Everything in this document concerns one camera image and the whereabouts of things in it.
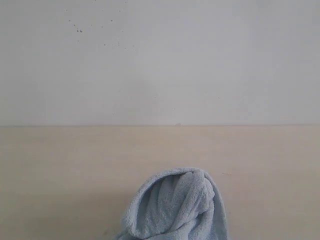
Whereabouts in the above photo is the light blue fluffy towel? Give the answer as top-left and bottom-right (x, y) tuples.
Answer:
(115, 167), (229, 240)

